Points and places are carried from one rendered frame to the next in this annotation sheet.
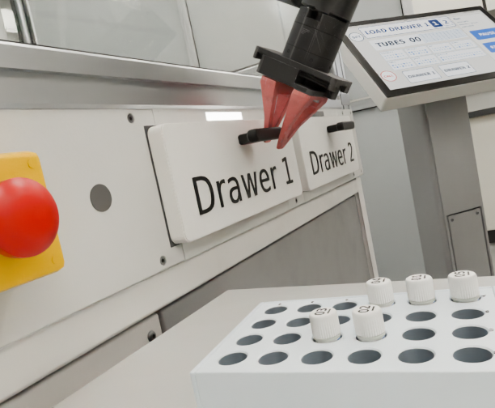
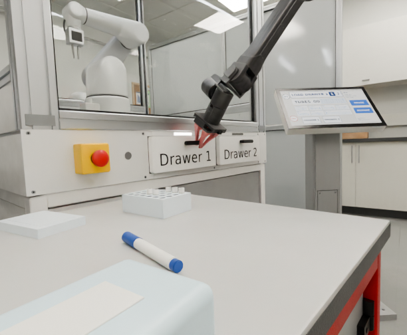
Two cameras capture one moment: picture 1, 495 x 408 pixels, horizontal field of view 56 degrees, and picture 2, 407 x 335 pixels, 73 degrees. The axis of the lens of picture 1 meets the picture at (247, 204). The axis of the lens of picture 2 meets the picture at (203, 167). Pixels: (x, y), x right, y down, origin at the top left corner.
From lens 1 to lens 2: 0.44 m
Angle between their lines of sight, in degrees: 13
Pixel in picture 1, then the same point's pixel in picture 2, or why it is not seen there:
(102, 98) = (134, 127)
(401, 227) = not seen: hidden behind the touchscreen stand
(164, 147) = (151, 143)
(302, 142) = (221, 145)
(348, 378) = (142, 198)
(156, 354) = not seen: hidden behind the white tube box
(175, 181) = (153, 154)
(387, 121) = not seen: hidden behind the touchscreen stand
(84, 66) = (130, 118)
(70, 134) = (122, 137)
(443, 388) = (153, 201)
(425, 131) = (313, 147)
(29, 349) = (100, 189)
